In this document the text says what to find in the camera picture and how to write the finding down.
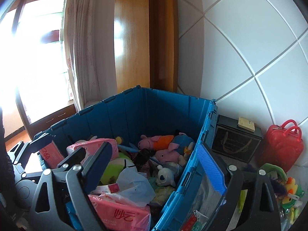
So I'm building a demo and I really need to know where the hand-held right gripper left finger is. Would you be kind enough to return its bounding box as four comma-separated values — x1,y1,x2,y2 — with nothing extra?
30,141,113,231

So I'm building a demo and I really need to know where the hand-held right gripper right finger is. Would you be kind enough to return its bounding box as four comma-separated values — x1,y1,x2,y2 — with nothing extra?
196,143,282,231

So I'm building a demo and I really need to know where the yellow green packet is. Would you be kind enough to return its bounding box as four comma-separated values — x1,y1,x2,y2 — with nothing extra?
149,185,176,207

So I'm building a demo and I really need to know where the black gift box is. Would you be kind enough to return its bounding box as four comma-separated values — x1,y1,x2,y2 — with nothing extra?
212,115,264,163

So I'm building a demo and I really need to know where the blue packet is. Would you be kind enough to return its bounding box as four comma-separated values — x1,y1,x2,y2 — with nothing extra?
65,201,84,231

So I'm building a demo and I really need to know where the wooden low cabinet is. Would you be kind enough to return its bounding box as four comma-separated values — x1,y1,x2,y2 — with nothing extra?
24,104,78,133

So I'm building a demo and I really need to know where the wooden wall frame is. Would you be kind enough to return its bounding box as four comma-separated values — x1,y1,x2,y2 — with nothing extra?
115,0,179,94

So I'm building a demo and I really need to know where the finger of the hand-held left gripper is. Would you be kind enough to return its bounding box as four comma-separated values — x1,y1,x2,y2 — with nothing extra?
56,146,87,169
30,132,58,153

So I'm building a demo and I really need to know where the red white carton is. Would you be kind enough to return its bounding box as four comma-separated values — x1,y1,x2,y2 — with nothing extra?
97,183,120,195

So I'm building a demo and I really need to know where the green cloth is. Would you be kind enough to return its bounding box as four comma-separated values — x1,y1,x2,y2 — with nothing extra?
262,163,287,181

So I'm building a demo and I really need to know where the pink pig plush orange dress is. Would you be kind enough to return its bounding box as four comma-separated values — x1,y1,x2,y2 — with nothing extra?
138,135,175,151

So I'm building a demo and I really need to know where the grey koala plush toy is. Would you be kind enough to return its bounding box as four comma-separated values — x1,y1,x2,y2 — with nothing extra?
155,162,184,187

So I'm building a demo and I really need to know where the light blue plastic bag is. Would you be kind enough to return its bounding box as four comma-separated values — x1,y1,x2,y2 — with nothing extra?
109,167,157,208

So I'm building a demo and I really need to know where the pink pig plush blue shirt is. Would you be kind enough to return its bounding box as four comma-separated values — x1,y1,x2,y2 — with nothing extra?
155,135,196,164

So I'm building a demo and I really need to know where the red hard carry case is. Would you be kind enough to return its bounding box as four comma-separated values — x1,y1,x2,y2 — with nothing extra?
261,119,304,172

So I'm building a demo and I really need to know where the window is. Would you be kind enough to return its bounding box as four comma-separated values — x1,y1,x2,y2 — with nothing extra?
0,0,73,137

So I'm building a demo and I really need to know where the yellow green frog plush toy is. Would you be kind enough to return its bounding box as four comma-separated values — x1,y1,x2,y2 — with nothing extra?
280,177,304,212

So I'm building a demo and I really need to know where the red tissue pack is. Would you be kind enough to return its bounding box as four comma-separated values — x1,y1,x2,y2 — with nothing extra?
39,140,66,169

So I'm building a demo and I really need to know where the dark plush toy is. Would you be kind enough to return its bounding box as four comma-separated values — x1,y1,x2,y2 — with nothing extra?
132,149,152,167

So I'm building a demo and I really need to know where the blue plastic storage crate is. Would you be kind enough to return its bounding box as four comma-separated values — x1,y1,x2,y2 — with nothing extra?
40,85,225,231

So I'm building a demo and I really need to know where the yellow sticky note pad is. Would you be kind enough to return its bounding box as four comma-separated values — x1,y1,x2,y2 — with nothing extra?
238,117,256,133

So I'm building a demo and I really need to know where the blue yellow toy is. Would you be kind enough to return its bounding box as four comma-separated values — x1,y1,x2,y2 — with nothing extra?
115,137,141,153

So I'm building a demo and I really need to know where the beige curtain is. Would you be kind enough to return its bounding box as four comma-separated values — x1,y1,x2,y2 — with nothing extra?
63,0,118,113

